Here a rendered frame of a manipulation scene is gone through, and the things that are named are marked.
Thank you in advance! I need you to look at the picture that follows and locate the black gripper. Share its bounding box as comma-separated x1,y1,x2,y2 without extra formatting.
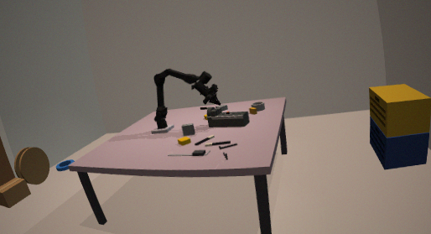
200,86,221,105

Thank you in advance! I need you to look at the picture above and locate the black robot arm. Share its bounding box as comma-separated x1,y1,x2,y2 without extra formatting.
154,69,218,129

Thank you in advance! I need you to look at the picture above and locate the dark grey hollow cylinder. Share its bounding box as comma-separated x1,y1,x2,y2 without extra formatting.
252,101,265,112

